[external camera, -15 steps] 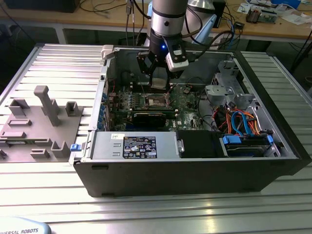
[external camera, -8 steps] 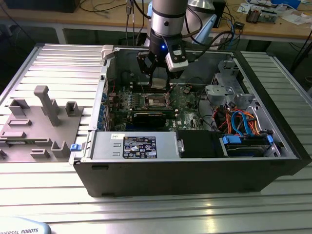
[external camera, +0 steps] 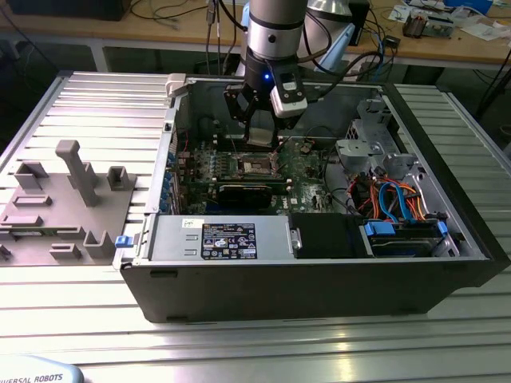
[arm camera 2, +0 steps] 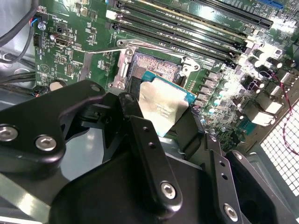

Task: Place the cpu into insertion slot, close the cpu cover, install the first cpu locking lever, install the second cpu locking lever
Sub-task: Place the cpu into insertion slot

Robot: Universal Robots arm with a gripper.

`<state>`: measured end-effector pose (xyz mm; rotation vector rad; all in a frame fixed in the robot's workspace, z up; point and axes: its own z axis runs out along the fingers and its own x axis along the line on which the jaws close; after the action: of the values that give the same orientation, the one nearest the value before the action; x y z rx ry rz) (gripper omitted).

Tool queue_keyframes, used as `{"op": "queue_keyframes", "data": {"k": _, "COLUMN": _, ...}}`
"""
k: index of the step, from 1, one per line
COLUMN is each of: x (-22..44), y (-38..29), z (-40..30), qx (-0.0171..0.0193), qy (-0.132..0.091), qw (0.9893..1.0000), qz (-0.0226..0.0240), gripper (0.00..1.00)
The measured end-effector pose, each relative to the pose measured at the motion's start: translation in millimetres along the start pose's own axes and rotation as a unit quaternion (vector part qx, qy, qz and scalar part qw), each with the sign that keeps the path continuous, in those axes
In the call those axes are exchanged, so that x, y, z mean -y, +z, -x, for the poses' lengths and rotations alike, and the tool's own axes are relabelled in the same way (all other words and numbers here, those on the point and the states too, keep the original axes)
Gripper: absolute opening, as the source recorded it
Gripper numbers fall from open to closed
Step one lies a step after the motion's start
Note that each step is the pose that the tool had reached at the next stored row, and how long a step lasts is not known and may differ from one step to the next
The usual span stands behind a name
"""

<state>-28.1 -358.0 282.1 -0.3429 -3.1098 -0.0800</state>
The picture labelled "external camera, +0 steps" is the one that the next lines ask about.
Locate red orange wire bundle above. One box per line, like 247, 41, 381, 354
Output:
347, 175, 380, 216

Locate grey parts rack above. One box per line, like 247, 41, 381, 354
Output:
0, 139, 140, 267

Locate large black box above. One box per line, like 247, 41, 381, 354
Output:
6, 0, 133, 22

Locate green motherboard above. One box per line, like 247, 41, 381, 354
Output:
177, 135, 343, 216

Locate wooden desk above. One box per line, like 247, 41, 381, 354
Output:
0, 0, 511, 65

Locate orange yellow wire bundle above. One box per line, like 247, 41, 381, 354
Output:
397, 181, 431, 220

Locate grey power supply unit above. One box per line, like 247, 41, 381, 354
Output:
144, 214, 296, 263

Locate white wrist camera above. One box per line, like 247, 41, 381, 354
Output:
269, 70, 309, 120

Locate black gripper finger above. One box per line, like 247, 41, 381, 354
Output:
271, 116, 299, 149
223, 83, 260, 141

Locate grey electronic device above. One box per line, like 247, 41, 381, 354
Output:
426, 14, 456, 40

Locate blue wire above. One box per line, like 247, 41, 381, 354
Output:
376, 181, 398, 223
389, 182, 413, 224

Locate blue flat box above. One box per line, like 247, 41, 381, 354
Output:
443, 0, 493, 13

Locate white power adapter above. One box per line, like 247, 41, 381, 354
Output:
343, 59, 364, 83

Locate pale grey case latch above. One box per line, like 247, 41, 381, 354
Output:
164, 73, 189, 98

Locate black PC case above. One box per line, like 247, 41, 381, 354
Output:
113, 73, 511, 325

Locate metal drive cage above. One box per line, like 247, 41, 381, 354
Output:
334, 97, 425, 176

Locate black plastic shroud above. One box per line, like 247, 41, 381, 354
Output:
287, 212, 365, 260

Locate graphics card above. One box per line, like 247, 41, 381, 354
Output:
187, 176, 291, 210

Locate hard disk in blue carrier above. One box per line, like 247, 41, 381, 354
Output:
358, 219, 449, 259

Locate white papers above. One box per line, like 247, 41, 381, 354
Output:
458, 19, 511, 41

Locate CPU socket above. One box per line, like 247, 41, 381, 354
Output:
234, 151, 283, 179

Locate copper coil transformer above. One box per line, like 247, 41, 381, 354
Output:
402, 10, 431, 40

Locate RAM slot with white clips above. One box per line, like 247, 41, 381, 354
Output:
214, 140, 288, 148
213, 134, 284, 141

